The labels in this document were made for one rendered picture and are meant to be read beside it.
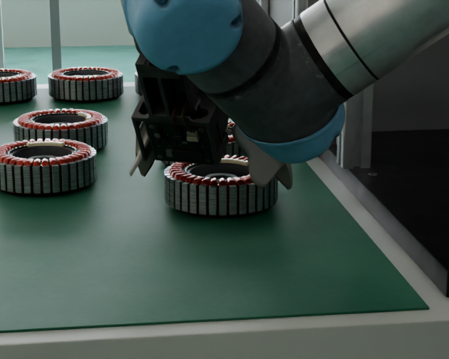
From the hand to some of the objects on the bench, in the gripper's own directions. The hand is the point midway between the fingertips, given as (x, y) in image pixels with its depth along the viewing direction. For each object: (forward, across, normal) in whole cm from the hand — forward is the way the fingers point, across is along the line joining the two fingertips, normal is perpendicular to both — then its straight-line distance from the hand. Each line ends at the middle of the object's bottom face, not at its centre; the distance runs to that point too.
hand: (217, 177), depth 102 cm
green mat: (+7, -25, +6) cm, 26 cm away
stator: (+3, 0, -1) cm, 3 cm away
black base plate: (+11, +43, +14) cm, 46 cm away
